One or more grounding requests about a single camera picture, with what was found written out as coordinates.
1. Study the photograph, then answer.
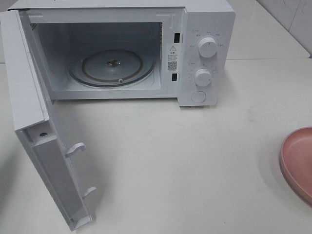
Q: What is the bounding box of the white microwave oven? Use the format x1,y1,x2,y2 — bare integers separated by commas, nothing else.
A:
3,0,235,106

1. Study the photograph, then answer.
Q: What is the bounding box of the pink round plate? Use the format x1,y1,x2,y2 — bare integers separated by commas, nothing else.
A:
280,127,312,204

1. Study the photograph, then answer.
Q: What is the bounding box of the white microwave door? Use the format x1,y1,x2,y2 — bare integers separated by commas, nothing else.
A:
0,10,95,230

